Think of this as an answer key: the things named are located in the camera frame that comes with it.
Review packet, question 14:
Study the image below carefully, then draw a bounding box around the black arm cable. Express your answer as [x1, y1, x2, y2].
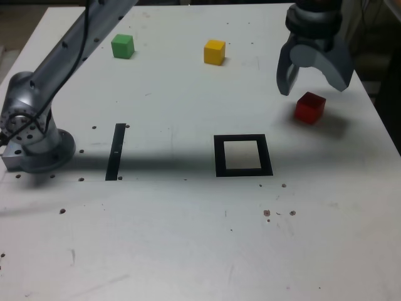
[0, 0, 92, 148]

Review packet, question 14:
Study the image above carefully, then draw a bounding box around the green cube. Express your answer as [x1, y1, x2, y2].
[110, 33, 135, 60]

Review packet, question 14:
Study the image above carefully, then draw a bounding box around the white metal rack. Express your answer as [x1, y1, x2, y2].
[340, 0, 389, 60]

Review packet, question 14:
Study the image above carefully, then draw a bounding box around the black tape square outline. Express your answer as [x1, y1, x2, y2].
[213, 134, 274, 178]

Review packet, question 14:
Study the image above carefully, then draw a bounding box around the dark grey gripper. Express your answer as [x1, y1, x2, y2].
[276, 31, 355, 97]

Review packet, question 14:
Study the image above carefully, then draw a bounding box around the red cube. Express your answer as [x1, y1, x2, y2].
[294, 91, 327, 126]

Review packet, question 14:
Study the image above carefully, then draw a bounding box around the black tape strip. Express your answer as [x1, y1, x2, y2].
[105, 123, 127, 182]

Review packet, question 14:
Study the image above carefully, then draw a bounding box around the yellow cube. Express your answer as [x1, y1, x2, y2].
[203, 39, 227, 66]

